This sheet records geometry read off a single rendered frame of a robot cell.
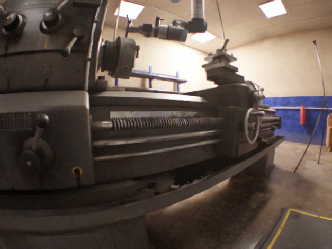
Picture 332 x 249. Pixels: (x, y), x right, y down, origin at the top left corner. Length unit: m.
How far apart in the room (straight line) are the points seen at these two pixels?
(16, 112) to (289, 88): 5.08
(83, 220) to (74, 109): 0.34
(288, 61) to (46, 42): 5.17
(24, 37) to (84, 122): 0.44
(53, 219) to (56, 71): 0.48
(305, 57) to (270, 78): 1.45
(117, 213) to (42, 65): 0.57
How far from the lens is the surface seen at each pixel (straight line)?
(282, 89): 4.96
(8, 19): 0.67
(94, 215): 0.50
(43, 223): 0.54
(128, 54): 0.77
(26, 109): 0.44
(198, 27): 0.98
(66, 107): 0.41
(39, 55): 0.61
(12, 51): 0.65
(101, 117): 0.58
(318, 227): 0.77
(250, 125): 0.84
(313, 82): 4.91
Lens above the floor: 0.75
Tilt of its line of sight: 4 degrees down
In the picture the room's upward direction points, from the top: straight up
